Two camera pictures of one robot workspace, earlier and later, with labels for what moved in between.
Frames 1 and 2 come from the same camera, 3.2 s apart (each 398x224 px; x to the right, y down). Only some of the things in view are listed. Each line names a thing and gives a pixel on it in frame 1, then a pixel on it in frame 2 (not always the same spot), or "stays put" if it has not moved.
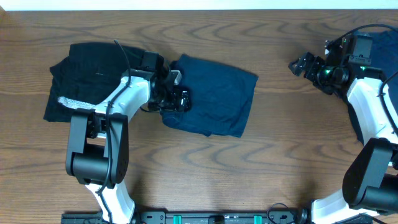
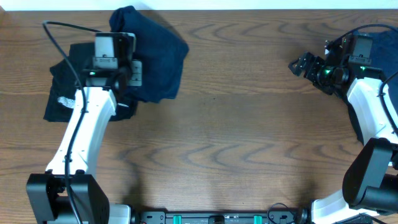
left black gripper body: (179, 101) to (135, 72)
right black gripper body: (310, 67) stays put
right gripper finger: (297, 67) stays put
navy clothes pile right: (384, 60) stays put
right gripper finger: (308, 59) stays put
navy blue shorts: (221, 97) to (161, 53)
